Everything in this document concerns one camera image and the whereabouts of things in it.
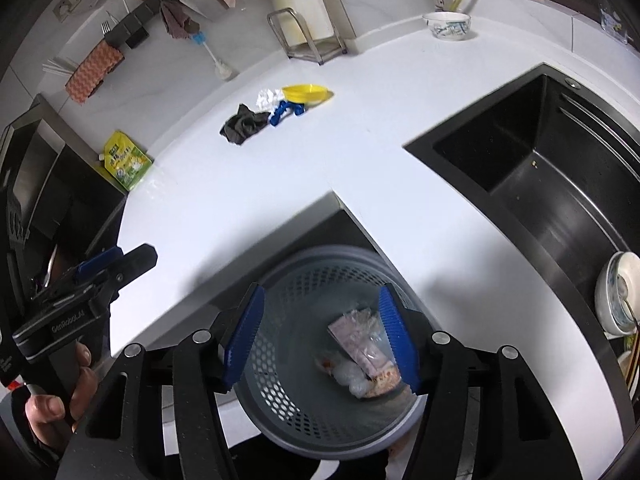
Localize black cloth rag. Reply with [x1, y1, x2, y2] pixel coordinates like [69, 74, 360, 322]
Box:
[219, 104, 270, 145]

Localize white paper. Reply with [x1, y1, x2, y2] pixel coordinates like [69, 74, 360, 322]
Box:
[256, 89, 285, 113]

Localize blue ribbon scrap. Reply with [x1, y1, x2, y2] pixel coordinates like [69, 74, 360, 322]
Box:
[269, 100, 306, 127]

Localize yellow plastic bowl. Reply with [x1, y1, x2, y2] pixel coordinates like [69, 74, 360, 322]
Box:
[282, 84, 333, 106]

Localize red white snack wrapper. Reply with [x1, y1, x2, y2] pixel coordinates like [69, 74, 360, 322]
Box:
[362, 365, 401, 399]

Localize clear plastic bag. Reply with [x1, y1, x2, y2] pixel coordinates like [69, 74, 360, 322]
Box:
[331, 360, 374, 399]

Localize grey perforated trash bin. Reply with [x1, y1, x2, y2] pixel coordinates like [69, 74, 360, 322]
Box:
[234, 245, 425, 460]

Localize black kitchen sink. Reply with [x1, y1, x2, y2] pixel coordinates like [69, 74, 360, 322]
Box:
[403, 62, 640, 340]

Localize person's left hand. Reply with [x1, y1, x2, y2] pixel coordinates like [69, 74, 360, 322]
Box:
[25, 342, 99, 450]

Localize green yellow refill pouch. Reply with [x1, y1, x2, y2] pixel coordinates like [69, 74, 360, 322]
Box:
[99, 130, 153, 192]

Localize orange wavy sponge cloth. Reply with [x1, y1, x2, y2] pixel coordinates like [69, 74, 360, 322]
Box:
[65, 40, 125, 104]

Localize blue white bottle brush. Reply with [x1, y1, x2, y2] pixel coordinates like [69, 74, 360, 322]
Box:
[191, 32, 235, 81]

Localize white dishes in sink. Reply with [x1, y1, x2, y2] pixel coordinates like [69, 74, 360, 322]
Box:
[594, 252, 639, 337]

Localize brown hanging cloth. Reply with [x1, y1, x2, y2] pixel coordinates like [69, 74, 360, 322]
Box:
[160, 0, 200, 39]

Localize patterned ceramic bowl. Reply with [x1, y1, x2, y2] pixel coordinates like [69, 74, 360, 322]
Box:
[423, 11, 471, 41]

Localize clear glass measuring cup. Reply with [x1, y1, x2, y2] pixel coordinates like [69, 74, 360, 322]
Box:
[599, 2, 630, 44]

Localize black wall rail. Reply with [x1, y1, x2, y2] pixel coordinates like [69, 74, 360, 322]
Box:
[104, 0, 182, 49]

